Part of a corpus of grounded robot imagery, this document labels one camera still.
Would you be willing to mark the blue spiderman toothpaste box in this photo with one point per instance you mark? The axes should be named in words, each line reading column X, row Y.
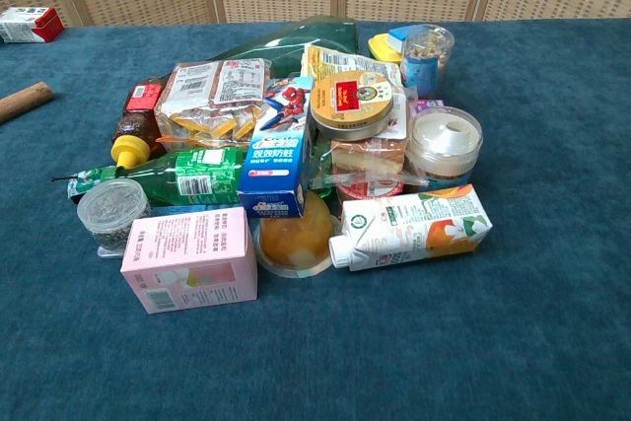
column 281, row 155

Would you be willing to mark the red and white round tub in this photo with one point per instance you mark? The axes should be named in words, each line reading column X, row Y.
column 367, row 189

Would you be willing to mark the orange fruit jelly cup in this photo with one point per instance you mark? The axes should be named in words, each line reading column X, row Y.
column 297, row 238

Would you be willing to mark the wrapped cake slice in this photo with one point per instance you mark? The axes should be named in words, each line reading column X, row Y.
column 370, row 157

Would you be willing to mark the round gold tin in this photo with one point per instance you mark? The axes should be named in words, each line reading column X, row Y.
column 351, row 105

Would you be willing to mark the white orange juice carton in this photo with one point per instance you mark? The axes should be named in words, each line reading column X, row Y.
column 414, row 229

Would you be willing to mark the yellow printed snack bag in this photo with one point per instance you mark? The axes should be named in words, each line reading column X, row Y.
column 340, row 62

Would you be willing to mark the clear cup with white lid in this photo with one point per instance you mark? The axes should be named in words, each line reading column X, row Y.
column 443, row 145

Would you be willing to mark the clear bag of snack packets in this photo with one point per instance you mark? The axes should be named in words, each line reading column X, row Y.
column 212, row 98

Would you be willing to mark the dark green plastic bag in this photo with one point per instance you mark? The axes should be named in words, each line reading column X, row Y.
column 296, row 44

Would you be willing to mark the green plastic bottle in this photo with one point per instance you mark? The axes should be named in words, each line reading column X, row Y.
column 172, row 177

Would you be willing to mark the pink cardboard box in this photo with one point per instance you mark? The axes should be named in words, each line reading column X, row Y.
column 189, row 258

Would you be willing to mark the yellow and blue plastic container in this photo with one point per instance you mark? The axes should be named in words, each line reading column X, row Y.
column 387, row 44

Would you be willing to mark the clear cup of nuts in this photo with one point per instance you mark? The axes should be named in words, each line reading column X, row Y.
column 428, row 58

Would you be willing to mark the brown sauce bottle yellow cap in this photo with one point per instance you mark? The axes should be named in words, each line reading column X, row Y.
column 135, row 127

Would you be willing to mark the blue table cloth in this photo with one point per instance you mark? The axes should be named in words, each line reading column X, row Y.
column 443, row 332

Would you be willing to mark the clear jar of dark seeds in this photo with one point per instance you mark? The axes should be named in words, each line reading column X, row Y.
column 112, row 214

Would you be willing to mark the wooden rolling pin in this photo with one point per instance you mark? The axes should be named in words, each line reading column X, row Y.
column 24, row 98

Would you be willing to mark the red and white carton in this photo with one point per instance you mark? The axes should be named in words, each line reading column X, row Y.
column 27, row 24

